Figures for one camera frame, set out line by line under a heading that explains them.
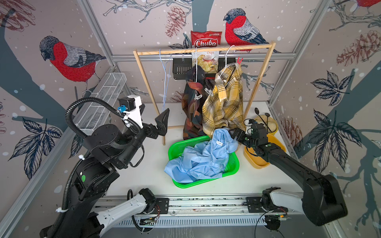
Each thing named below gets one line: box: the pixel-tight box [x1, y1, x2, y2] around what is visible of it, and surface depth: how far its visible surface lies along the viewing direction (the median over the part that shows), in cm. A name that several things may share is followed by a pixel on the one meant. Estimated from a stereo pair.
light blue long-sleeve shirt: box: [164, 127, 239, 183], surface depth 81 cm
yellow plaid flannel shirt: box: [201, 62, 247, 137], surface depth 79 cm
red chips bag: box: [190, 30, 223, 74], surface depth 87 cm
